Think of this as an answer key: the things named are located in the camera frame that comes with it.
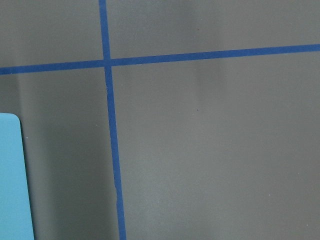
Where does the light blue plastic bin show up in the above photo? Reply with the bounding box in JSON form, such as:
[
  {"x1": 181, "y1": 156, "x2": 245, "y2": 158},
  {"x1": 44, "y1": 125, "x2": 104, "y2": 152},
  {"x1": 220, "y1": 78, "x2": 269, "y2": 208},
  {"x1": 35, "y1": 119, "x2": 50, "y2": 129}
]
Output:
[{"x1": 0, "y1": 113, "x2": 34, "y2": 240}]

